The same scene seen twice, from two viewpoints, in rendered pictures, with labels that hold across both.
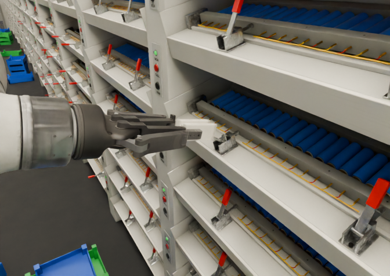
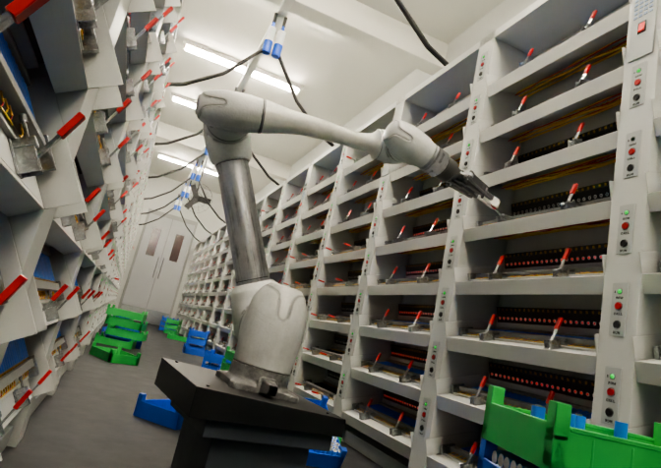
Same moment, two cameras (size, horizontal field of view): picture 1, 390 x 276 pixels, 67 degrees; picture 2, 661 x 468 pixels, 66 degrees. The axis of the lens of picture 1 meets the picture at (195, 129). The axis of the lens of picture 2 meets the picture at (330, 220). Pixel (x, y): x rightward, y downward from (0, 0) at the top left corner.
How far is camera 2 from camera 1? 1.44 m
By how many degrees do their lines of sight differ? 42
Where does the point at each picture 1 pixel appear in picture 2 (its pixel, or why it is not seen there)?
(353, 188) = not seen: hidden behind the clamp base
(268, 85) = (528, 168)
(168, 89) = (466, 208)
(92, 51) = (380, 240)
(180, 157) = (464, 261)
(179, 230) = (450, 329)
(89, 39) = (380, 230)
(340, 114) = (556, 161)
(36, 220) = not seen: hidden behind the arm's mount
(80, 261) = not seen: hidden behind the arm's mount
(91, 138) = (452, 164)
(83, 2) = (386, 204)
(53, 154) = (441, 161)
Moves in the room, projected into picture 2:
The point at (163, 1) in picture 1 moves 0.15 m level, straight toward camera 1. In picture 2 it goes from (473, 162) to (481, 146)
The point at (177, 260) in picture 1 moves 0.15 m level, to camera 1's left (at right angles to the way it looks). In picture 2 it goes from (442, 365) to (398, 355)
